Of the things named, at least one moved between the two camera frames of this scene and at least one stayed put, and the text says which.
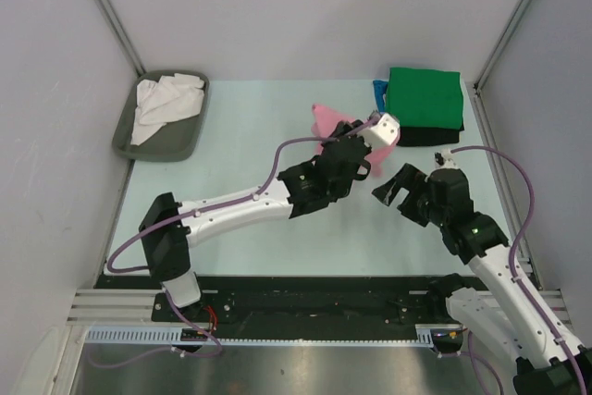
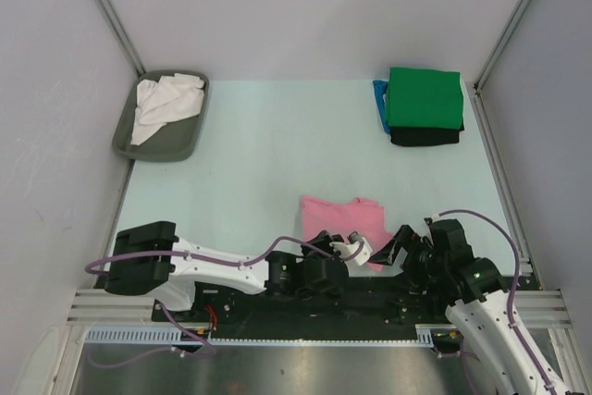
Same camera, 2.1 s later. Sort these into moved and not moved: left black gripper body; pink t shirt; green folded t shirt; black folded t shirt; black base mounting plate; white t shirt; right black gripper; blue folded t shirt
Moved: pink t shirt; left black gripper body; right black gripper
Not moved: black base mounting plate; white t shirt; green folded t shirt; blue folded t shirt; black folded t shirt
